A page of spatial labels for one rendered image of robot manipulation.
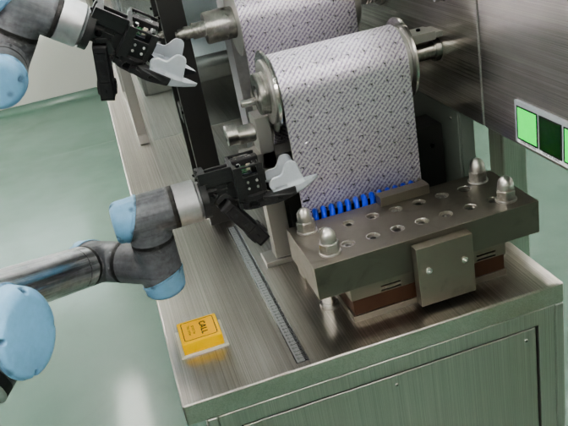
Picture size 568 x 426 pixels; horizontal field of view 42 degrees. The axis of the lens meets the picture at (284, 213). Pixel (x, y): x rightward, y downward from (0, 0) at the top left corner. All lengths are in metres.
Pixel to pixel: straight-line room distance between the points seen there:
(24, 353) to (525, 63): 0.80
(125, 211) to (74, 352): 1.90
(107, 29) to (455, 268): 0.70
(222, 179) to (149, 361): 1.71
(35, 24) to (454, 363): 0.88
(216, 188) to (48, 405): 1.75
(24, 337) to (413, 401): 0.66
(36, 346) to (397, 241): 0.58
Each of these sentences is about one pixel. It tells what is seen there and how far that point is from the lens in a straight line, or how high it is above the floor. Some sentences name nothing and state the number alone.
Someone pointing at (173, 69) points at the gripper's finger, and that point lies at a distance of 1.32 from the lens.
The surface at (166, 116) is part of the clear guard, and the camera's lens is 2.32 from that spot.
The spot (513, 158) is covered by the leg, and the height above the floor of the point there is 0.95.
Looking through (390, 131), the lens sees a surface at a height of 1.14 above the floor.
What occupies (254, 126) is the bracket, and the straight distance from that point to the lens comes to 1.35.
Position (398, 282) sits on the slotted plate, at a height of 0.95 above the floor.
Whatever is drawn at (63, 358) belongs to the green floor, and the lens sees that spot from 3.11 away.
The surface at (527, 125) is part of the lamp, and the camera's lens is 1.19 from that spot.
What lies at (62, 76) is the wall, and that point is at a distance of 6.90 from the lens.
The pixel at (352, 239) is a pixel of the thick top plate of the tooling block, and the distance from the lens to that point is 1.23.
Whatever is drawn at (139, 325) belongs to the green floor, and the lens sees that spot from 3.14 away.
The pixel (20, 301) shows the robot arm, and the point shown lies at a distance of 0.98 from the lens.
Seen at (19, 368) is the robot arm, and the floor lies 1.12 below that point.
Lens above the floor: 1.62
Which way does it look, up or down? 26 degrees down
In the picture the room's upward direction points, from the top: 11 degrees counter-clockwise
